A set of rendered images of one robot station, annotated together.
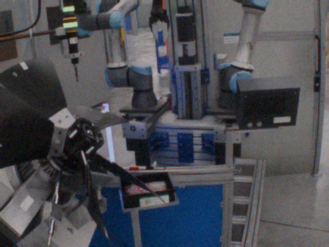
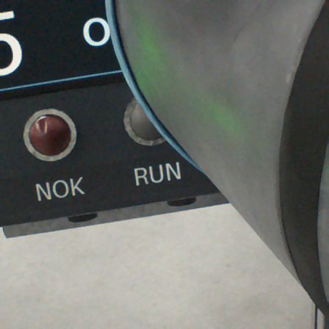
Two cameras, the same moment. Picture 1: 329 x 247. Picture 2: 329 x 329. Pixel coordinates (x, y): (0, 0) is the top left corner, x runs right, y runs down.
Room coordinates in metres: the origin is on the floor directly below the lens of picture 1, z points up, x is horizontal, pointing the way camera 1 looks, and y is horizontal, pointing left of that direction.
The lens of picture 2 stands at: (1.79, -0.66, 1.26)
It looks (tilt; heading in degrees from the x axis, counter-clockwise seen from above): 28 degrees down; 164
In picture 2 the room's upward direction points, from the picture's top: 6 degrees counter-clockwise
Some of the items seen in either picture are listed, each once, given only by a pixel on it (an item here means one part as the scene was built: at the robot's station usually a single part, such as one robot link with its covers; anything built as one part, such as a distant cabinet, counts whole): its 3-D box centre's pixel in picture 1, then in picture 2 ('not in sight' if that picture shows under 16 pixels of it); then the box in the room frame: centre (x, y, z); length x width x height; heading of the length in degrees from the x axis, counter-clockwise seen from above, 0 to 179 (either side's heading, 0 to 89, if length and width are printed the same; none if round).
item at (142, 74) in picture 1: (140, 76); not in sight; (1.97, -0.09, 1.20); 0.13 x 0.12 x 0.14; 71
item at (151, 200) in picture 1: (146, 190); not in sight; (1.32, -0.05, 0.85); 0.22 x 0.17 x 0.07; 94
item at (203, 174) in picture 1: (136, 177); not in sight; (1.50, -0.01, 0.82); 0.90 x 0.04 x 0.08; 79
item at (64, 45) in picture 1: (69, 42); not in sight; (1.16, 0.16, 1.50); 0.09 x 0.07 x 0.10; 114
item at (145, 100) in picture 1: (143, 95); not in sight; (1.97, -0.10, 1.09); 0.15 x 0.15 x 0.10
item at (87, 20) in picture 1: (87, 23); not in sight; (1.62, 0.14, 1.54); 0.11 x 0.08 x 0.11; 71
